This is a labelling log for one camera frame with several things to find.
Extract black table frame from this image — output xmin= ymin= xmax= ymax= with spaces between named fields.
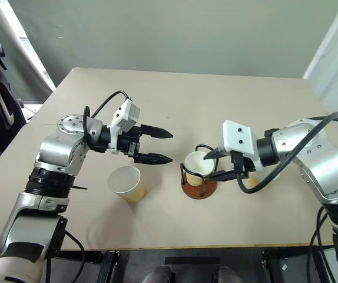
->
xmin=47 ymin=249 xmax=334 ymax=283

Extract black elbow cable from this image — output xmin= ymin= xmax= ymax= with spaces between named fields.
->
xmin=64 ymin=231 xmax=87 ymax=280
xmin=308 ymin=205 xmax=336 ymax=283

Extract grey rounded shape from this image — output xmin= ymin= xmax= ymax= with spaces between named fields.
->
xmin=141 ymin=265 xmax=175 ymax=283
xmin=213 ymin=266 xmax=241 ymax=283

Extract black right elbow cable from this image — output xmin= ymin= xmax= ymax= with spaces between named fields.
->
xmin=308 ymin=205 xmax=336 ymax=283

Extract black left elbow cable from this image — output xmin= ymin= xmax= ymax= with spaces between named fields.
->
xmin=64 ymin=231 xmax=87 ymax=280

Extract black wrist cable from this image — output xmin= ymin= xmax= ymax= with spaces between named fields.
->
xmin=82 ymin=90 xmax=133 ymax=148
xmin=236 ymin=111 xmax=338 ymax=195

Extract white partition panel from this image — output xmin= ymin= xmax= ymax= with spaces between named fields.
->
xmin=303 ymin=0 xmax=338 ymax=114

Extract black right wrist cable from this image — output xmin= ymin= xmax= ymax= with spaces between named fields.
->
xmin=236 ymin=111 xmax=338 ymax=195

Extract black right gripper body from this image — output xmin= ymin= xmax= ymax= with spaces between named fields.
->
xmin=229 ymin=150 xmax=257 ymax=180

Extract black flat bar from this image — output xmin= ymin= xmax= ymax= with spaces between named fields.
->
xmin=165 ymin=256 xmax=221 ymax=265

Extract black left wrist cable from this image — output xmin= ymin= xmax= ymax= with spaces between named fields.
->
xmin=82 ymin=90 xmax=133 ymax=148

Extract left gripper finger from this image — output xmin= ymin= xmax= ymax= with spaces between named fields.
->
xmin=141 ymin=124 xmax=174 ymax=140
xmin=133 ymin=152 xmax=174 ymax=165

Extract white leaning panel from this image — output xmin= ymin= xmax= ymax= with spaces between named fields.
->
xmin=0 ymin=0 xmax=57 ymax=93

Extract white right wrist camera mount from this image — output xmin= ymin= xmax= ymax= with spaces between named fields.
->
xmin=221 ymin=120 xmax=261 ymax=173

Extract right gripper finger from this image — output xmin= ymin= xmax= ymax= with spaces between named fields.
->
xmin=203 ymin=148 xmax=226 ymax=161
xmin=207 ymin=169 xmax=238 ymax=181

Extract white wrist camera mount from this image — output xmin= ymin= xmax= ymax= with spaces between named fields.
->
xmin=221 ymin=120 xmax=261 ymax=173
xmin=109 ymin=98 xmax=141 ymax=155

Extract wire cup holder brown base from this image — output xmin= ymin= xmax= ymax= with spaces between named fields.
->
xmin=180 ymin=144 xmax=218 ymax=200

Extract paper cup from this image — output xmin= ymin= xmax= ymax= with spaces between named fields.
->
xmin=107 ymin=165 xmax=146 ymax=203
xmin=245 ymin=170 xmax=280 ymax=188
xmin=184 ymin=152 xmax=216 ymax=187

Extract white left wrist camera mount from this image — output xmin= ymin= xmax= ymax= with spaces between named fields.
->
xmin=109 ymin=98 xmax=141 ymax=155

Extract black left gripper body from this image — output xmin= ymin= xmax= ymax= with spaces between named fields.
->
xmin=117 ymin=124 xmax=146 ymax=163

